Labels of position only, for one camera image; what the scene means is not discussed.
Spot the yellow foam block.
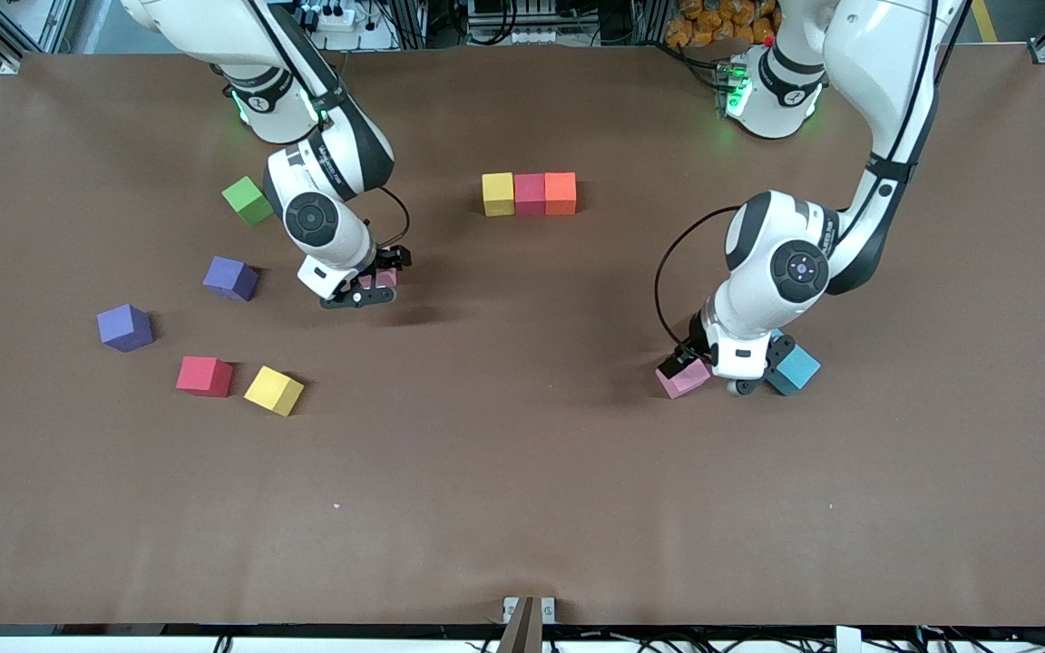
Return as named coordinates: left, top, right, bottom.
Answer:
left=243, top=365, right=305, bottom=418
left=482, top=172, right=516, bottom=218

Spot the silver metal bracket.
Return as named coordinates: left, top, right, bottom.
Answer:
left=503, top=596, right=557, bottom=625

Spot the orange foam block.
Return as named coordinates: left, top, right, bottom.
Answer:
left=544, top=171, right=578, bottom=217

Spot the purple foam block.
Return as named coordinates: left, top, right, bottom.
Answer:
left=202, top=256, right=260, bottom=302
left=96, top=304, right=155, bottom=354

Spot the orange snack bag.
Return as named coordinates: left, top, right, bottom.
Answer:
left=666, top=0, right=782, bottom=48

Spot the green foam block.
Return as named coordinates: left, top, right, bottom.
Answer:
left=221, top=176, right=277, bottom=228

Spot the white rack device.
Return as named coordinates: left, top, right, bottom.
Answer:
left=466, top=0, right=562, bottom=46

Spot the crimson foam block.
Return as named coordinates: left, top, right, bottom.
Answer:
left=513, top=172, right=548, bottom=217

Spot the white power strip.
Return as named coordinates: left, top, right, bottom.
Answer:
left=296, top=5, right=356, bottom=30

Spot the red foam block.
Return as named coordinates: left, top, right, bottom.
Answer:
left=175, top=356, right=235, bottom=398

